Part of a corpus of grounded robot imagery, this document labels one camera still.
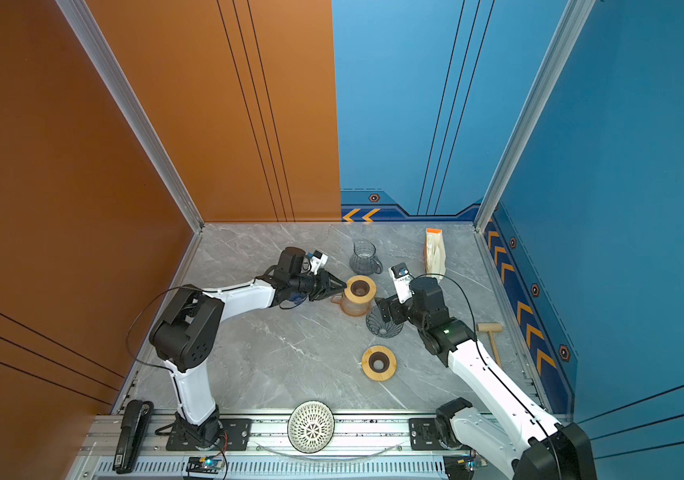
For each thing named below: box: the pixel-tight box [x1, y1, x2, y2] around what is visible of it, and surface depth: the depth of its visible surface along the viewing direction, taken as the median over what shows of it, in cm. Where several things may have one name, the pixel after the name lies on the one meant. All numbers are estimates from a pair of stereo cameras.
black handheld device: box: [112, 399, 154, 475], surface depth 72 cm
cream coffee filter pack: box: [424, 228, 446, 280], surface depth 102 cm
